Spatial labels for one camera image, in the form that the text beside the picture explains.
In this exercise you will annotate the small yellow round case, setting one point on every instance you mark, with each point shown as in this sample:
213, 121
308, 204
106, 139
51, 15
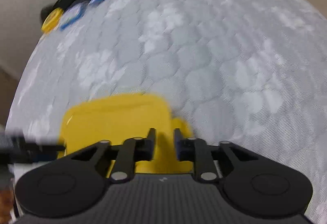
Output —
52, 20

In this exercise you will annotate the blue framed card toy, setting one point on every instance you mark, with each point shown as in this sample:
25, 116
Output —
72, 15

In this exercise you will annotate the yellow box lid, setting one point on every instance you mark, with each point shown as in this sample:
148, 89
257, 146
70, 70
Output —
118, 118

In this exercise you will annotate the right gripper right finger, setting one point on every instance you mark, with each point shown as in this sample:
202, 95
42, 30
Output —
196, 151

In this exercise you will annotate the grey floral lace tablecloth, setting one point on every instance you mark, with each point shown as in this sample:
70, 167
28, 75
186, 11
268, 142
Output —
249, 71

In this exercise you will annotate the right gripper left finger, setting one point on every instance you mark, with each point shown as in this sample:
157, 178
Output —
126, 156

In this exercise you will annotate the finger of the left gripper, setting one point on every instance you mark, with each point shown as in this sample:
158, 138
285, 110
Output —
15, 149

